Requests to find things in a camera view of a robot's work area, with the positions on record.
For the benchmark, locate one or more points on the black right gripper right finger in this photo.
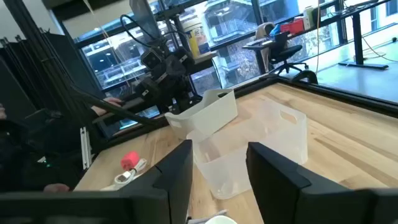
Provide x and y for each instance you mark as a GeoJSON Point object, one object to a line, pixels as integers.
{"type": "Point", "coordinates": [295, 196]}

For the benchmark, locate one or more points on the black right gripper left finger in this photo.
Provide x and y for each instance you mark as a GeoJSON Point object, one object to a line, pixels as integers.
{"type": "Point", "coordinates": [149, 199]}

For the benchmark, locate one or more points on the clear translucent plastic bin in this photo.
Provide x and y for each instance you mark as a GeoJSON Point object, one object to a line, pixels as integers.
{"type": "Point", "coordinates": [217, 168]}

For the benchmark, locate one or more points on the pink cube charger plug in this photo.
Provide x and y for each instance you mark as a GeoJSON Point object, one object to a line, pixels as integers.
{"type": "Point", "coordinates": [130, 160]}

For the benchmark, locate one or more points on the person's hand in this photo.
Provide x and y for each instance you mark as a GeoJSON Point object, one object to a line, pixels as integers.
{"type": "Point", "coordinates": [56, 187]}
{"type": "Point", "coordinates": [112, 101]}

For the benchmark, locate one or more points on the yellow and white canister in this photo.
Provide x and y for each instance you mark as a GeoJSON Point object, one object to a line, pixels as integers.
{"type": "Point", "coordinates": [196, 40]}

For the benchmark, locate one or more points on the white rounded object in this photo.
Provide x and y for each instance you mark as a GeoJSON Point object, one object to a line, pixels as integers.
{"type": "Point", "coordinates": [220, 221]}

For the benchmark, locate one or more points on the black framed window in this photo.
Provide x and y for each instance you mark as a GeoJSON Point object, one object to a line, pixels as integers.
{"type": "Point", "coordinates": [239, 65]}

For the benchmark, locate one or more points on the person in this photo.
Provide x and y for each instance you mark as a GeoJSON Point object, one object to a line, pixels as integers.
{"type": "Point", "coordinates": [31, 149]}

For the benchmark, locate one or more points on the black office chair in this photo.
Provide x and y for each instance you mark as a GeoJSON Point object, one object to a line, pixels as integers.
{"type": "Point", "coordinates": [281, 51]}

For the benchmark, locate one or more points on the blue item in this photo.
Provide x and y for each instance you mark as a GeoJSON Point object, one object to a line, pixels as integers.
{"type": "Point", "coordinates": [275, 31]}

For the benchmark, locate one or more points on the red storage box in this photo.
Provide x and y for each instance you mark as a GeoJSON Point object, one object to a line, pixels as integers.
{"type": "Point", "coordinates": [292, 26]}

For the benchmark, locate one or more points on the white box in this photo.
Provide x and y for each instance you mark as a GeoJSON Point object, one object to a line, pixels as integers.
{"type": "Point", "coordinates": [308, 18]}

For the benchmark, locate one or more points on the black standing desk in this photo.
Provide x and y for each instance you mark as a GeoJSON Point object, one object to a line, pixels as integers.
{"type": "Point", "coordinates": [357, 37]}

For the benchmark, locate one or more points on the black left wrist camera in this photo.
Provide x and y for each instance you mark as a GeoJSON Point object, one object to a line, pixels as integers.
{"type": "Point", "coordinates": [151, 59]}

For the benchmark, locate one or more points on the white metal bracket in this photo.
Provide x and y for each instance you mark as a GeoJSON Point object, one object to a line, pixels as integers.
{"type": "Point", "coordinates": [85, 149]}

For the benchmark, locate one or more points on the black table edge rail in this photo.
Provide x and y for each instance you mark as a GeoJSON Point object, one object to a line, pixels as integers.
{"type": "Point", "coordinates": [342, 93]}

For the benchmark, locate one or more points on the black metal rig frame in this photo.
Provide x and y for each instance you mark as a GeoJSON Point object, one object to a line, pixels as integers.
{"type": "Point", "coordinates": [46, 62]}

